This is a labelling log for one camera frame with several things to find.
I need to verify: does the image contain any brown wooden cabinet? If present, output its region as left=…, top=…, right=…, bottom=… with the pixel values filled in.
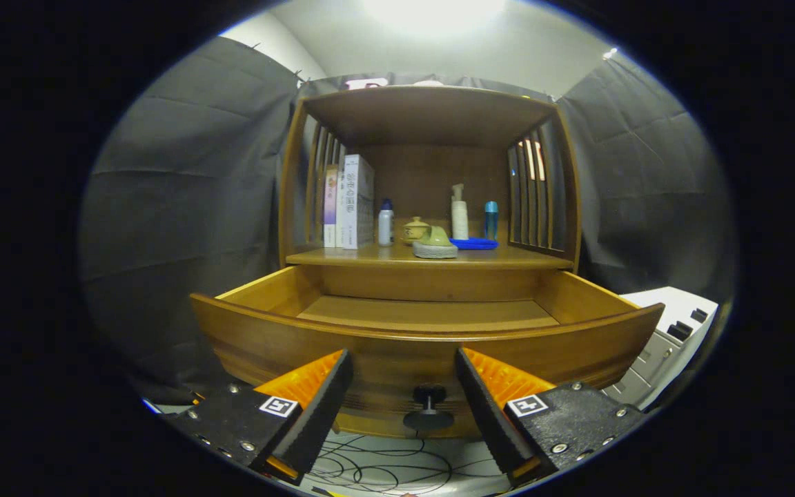
left=278, top=85, right=582, bottom=304

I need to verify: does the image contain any white drawer unit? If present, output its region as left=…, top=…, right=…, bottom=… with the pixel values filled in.
left=601, top=286, right=719, bottom=411

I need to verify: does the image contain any thick white book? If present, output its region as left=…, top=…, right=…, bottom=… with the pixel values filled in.
left=342, top=154, right=375, bottom=250

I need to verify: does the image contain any thin purple book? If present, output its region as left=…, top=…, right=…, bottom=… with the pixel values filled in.
left=323, top=164, right=340, bottom=248

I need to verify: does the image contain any yellow lidded tea cup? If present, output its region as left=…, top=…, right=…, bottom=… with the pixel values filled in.
left=402, top=216, right=431, bottom=244

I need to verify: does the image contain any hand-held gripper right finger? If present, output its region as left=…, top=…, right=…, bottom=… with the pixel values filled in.
left=455, top=347, right=649, bottom=489

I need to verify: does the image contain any white pump bottle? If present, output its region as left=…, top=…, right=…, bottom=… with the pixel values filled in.
left=451, top=183, right=469, bottom=240

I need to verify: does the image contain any white bottle blue cap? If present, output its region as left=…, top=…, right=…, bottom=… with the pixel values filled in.
left=377, top=199, right=395, bottom=247

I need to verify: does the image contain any brown wooden countertop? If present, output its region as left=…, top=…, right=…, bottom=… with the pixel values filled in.
left=286, top=242, right=574, bottom=270

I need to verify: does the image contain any black drawer knob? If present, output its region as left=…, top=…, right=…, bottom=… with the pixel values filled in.
left=403, top=384, right=455, bottom=432

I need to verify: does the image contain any brown wooden drawer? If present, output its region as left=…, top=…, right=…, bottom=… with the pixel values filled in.
left=190, top=266, right=666, bottom=439

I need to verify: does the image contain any large ceiling lamp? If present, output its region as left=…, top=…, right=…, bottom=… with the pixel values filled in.
left=363, top=0, right=509, bottom=35

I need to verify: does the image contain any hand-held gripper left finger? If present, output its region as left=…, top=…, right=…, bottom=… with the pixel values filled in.
left=163, top=349, right=354, bottom=487

